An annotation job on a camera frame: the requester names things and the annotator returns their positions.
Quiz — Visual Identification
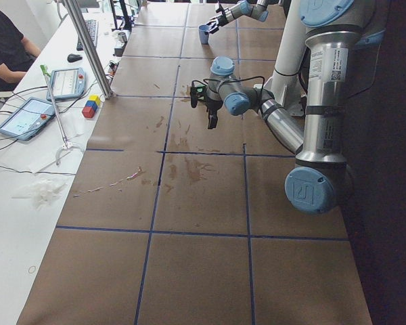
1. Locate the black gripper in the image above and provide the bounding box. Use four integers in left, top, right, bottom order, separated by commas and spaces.
204, 92, 223, 129
205, 2, 232, 34

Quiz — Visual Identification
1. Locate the light blue plastic cup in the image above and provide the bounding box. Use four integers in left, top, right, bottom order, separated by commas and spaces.
198, 24, 210, 45

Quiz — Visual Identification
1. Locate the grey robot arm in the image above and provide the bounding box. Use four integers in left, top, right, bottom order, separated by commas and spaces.
206, 0, 278, 35
191, 1, 390, 214

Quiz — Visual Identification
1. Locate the small metal cup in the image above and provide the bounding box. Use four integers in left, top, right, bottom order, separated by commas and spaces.
117, 31, 128, 43

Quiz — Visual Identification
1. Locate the yellow cube block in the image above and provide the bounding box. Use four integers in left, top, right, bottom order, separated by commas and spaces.
89, 95, 101, 107

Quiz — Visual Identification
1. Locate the blue cube block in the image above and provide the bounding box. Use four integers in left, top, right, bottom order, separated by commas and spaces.
85, 100, 98, 110

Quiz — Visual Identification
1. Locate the red cube block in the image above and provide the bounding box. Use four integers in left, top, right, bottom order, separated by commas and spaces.
82, 106, 97, 118

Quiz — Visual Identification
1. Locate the black computer keyboard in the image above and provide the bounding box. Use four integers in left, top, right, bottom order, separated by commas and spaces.
76, 19, 99, 52

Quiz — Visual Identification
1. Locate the long silver grabber tool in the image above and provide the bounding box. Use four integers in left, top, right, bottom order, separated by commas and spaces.
40, 64, 84, 166

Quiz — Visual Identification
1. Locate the black computer mouse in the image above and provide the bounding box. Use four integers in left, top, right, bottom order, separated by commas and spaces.
67, 53, 83, 63

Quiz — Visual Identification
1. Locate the far blue teach pendant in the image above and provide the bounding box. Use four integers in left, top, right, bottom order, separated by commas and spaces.
50, 68, 86, 101

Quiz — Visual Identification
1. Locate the blue teach pendant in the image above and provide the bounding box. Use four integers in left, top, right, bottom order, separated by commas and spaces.
0, 97, 55, 141
50, 68, 86, 101

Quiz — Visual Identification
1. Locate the near blue teach pendant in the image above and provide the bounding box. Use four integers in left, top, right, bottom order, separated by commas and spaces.
0, 97, 55, 141

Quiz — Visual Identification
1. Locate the crumpled white tissue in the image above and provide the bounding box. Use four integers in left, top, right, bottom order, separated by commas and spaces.
11, 178, 67, 210

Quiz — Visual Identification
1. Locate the person in black shirt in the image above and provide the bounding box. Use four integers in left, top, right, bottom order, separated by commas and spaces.
0, 10, 41, 91

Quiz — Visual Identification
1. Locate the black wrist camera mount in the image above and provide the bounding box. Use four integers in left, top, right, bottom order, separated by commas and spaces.
189, 80, 206, 108

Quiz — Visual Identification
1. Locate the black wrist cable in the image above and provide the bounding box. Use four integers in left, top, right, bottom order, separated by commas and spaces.
192, 76, 267, 99

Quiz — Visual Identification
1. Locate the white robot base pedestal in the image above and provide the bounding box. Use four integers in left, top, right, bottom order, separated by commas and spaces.
265, 0, 306, 116

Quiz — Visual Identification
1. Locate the aluminium frame post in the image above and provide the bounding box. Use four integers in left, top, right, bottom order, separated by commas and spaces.
63, 0, 113, 100

